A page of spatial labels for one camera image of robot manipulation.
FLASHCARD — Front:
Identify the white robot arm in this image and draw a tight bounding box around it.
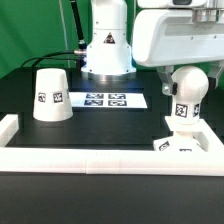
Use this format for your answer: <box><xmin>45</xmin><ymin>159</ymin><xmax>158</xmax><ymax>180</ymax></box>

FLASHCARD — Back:
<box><xmin>82</xmin><ymin>0</ymin><xmax>224</xmax><ymax>95</ymax></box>

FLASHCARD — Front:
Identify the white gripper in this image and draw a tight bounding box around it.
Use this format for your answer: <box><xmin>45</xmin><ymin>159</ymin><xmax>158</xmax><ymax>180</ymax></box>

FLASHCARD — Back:
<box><xmin>132</xmin><ymin>0</ymin><xmax>224</xmax><ymax>96</ymax></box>

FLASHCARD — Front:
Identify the white lamp base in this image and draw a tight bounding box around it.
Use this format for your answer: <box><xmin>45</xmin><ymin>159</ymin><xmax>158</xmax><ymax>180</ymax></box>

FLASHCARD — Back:
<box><xmin>152</xmin><ymin>116</ymin><xmax>209</xmax><ymax>153</ymax></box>

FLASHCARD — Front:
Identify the white lamp shade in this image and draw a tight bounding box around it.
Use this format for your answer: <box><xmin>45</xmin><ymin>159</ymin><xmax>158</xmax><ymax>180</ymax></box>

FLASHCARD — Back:
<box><xmin>33</xmin><ymin>68</ymin><xmax>73</xmax><ymax>122</ymax></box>

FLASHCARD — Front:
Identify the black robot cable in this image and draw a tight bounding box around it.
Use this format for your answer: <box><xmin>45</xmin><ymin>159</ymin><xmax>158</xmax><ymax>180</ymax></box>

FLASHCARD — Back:
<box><xmin>21</xmin><ymin>0</ymin><xmax>88</xmax><ymax>69</ymax></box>

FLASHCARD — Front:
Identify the white U-shaped frame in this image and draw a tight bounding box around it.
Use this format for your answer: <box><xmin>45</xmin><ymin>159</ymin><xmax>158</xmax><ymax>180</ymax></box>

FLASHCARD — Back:
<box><xmin>0</xmin><ymin>114</ymin><xmax>224</xmax><ymax>176</ymax></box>

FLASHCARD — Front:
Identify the white marker sheet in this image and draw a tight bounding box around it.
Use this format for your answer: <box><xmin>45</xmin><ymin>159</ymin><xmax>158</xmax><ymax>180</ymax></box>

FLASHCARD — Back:
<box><xmin>69</xmin><ymin>92</ymin><xmax>147</xmax><ymax>109</ymax></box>

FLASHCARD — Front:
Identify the thin grey cable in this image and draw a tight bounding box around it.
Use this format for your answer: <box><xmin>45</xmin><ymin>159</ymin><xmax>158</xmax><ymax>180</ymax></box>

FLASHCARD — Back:
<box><xmin>58</xmin><ymin>0</ymin><xmax>72</xmax><ymax>69</ymax></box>

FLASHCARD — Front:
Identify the white lamp bulb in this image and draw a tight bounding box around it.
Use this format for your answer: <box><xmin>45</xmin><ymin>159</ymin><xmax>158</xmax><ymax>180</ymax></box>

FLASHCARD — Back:
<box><xmin>171</xmin><ymin>66</ymin><xmax>209</xmax><ymax>124</ymax></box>

